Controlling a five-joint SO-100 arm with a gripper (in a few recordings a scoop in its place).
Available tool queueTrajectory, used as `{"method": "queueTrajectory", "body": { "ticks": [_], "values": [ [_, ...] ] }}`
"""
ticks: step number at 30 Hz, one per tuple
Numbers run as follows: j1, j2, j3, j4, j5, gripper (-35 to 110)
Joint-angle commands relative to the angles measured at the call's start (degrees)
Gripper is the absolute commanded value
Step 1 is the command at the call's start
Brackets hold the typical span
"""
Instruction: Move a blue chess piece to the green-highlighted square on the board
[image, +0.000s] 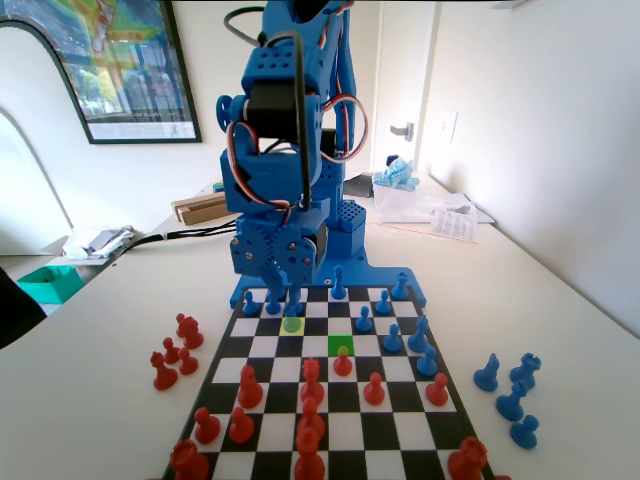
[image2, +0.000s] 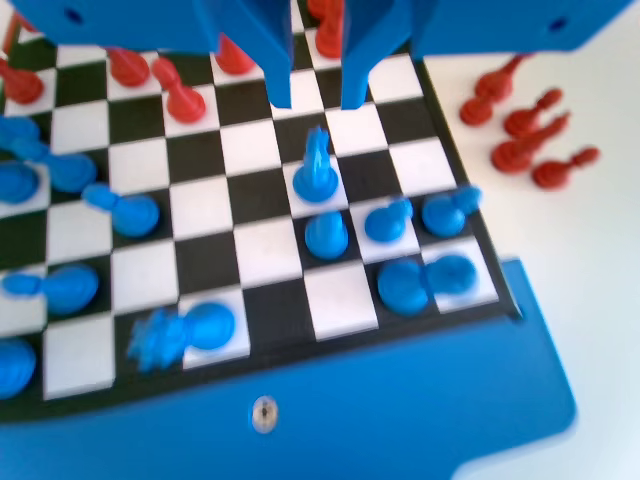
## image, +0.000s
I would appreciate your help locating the black white chessboard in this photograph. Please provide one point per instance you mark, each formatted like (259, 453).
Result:
(280, 370)

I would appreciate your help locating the green plastic bin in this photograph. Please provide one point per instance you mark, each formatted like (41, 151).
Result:
(47, 287)

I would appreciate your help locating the long cardboard box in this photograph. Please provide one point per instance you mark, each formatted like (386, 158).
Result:
(200, 212)

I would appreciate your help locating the red chess king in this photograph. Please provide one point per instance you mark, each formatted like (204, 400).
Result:
(307, 455)

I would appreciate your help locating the white paper stack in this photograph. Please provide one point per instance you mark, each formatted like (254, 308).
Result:
(410, 205)

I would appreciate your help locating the printed paper sheet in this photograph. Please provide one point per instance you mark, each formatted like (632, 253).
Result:
(455, 226)

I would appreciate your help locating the red chess knight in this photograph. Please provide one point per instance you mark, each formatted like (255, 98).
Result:
(311, 415)
(192, 337)

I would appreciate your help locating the coloured markers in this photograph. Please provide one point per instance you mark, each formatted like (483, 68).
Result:
(218, 187)

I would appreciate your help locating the black framed poster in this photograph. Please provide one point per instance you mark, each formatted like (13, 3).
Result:
(135, 75)

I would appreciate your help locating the blue chess rook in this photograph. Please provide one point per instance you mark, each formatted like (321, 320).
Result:
(525, 372)
(399, 289)

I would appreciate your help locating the red chess queen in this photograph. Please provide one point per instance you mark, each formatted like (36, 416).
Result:
(312, 387)

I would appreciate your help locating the red chess pawn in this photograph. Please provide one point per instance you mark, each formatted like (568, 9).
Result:
(342, 367)
(437, 392)
(374, 392)
(206, 430)
(181, 325)
(187, 362)
(241, 430)
(170, 352)

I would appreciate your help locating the blue chess pawn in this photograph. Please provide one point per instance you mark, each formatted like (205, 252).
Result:
(382, 305)
(427, 365)
(363, 324)
(273, 307)
(249, 307)
(525, 434)
(392, 342)

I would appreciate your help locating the red chess rook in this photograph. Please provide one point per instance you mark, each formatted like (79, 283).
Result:
(189, 465)
(467, 460)

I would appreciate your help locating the white arched panel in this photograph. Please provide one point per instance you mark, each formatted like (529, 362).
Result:
(25, 150)

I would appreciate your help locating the blue chess bishop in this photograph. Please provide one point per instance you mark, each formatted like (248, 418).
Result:
(511, 405)
(419, 340)

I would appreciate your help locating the blue base plate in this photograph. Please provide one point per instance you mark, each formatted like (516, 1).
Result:
(380, 275)

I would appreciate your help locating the blue white plush toy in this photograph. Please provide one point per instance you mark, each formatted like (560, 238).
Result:
(395, 174)

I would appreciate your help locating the crumpled paper pile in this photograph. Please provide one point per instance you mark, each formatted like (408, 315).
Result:
(95, 242)

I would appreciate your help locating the blue chess queen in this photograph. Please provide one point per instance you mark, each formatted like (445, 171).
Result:
(339, 290)

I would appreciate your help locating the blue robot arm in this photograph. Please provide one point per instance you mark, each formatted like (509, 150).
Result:
(280, 65)

